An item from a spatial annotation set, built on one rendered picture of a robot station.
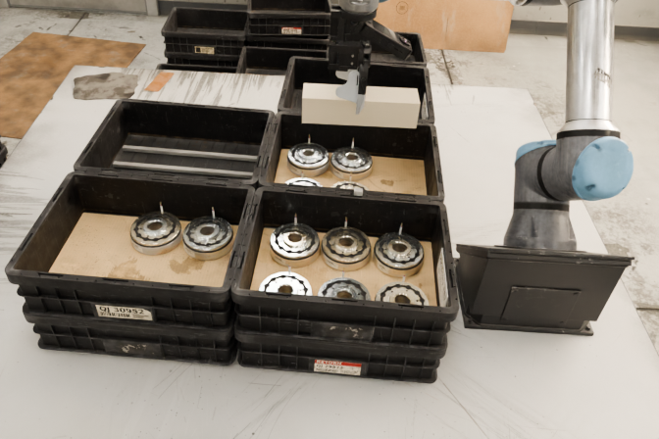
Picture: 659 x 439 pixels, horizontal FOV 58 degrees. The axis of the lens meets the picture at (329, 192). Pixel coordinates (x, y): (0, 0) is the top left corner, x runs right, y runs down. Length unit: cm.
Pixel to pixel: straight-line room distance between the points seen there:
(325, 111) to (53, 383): 75
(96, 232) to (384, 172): 68
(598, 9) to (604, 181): 33
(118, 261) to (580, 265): 92
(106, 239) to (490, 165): 108
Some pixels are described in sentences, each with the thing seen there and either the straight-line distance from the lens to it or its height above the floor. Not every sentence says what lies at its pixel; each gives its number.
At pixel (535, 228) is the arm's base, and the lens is 130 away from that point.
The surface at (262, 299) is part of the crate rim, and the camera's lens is 105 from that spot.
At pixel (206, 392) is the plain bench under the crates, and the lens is 122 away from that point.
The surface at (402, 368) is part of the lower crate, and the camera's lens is 120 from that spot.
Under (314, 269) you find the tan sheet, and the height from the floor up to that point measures 83.
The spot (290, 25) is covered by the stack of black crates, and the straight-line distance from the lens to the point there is 288.
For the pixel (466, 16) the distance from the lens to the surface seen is 406.
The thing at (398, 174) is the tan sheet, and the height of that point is 83.
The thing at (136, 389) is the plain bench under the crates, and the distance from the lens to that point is 124.
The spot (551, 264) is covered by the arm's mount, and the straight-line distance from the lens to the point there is 124.
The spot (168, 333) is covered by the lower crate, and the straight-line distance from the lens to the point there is 118.
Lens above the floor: 173
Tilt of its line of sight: 40 degrees down
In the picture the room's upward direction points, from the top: 4 degrees clockwise
